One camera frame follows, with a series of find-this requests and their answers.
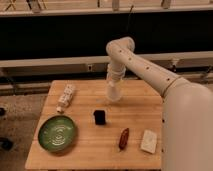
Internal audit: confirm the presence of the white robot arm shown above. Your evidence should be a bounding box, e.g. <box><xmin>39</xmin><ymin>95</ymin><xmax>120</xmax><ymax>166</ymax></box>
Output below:
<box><xmin>106</xmin><ymin>37</ymin><xmax>213</xmax><ymax>171</ymax></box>

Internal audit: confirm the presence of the brown sausage toy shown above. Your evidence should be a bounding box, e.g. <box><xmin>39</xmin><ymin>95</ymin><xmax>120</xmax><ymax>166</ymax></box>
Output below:
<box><xmin>119</xmin><ymin>128</ymin><xmax>129</xmax><ymax>150</ymax></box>

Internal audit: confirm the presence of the wooden table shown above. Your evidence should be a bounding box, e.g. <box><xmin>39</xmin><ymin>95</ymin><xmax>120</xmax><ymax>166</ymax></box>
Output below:
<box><xmin>25</xmin><ymin>80</ymin><xmax>162</xmax><ymax>171</ymax></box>

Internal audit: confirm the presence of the black eraser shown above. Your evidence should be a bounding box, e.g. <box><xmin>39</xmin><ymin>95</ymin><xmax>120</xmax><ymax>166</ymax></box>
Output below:
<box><xmin>94</xmin><ymin>110</ymin><xmax>106</xmax><ymax>125</ymax></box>

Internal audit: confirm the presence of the green ceramic plate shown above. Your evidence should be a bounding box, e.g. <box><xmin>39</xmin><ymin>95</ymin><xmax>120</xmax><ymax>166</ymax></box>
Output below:
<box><xmin>38</xmin><ymin>115</ymin><xmax>77</xmax><ymax>153</ymax></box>

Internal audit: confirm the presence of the white rectangular sponge block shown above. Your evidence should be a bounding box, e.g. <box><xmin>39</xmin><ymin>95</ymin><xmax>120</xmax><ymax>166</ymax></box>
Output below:
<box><xmin>140</xmin><ymin>130</ymin><xmax>157</xmax><ymax>154</ymax></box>

